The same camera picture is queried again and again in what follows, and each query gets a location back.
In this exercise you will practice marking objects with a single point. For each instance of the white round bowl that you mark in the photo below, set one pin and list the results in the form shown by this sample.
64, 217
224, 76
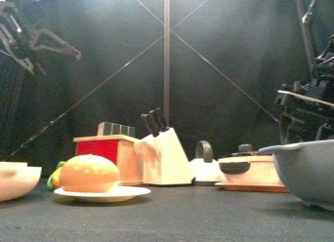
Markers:
16, 181

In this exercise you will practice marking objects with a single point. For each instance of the green yellow toy vegetable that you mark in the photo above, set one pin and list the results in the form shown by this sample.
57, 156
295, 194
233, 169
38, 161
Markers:
54, 179

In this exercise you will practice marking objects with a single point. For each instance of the vertical metal frame pole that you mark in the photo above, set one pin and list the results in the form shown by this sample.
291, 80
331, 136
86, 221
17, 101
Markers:
168, 57

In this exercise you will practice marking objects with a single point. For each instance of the pot lid with black knob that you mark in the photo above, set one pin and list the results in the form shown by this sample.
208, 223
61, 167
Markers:
247, 149

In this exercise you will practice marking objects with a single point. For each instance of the white wooden knife block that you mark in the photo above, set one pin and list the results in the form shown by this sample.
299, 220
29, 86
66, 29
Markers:
168, 161

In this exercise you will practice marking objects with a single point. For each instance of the white flat plate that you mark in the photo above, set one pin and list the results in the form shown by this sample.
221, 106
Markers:
109, 194

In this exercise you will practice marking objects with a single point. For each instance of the orange round fruit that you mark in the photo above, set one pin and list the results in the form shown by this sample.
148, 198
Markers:
89, 173

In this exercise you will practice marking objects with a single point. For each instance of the large grey bowl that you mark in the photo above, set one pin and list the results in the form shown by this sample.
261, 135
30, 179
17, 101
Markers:
307, 171

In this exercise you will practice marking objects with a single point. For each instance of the flat wooden tray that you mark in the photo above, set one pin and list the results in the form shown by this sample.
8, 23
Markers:
252, 187

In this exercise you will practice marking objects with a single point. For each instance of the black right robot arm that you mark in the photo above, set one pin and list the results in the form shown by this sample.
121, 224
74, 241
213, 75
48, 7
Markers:
320, 47

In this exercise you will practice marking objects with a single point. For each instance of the red wooden toy toaster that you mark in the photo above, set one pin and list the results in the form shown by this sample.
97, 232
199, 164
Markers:
109, 148

